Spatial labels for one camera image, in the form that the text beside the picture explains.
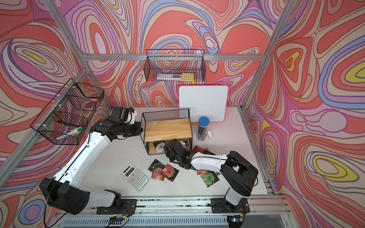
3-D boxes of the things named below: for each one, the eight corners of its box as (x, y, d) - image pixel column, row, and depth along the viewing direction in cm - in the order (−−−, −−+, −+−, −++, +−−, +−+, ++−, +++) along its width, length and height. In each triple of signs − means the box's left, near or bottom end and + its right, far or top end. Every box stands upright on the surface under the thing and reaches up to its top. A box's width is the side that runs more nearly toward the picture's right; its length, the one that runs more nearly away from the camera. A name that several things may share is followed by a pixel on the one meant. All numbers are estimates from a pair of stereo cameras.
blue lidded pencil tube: (197, 141, 101) (199, 124, 86) (196, 134, 105) (199, 116, 90) (206, 141, 101) (210, 124, 86) (205, 134, 106) (209, 116, 90)
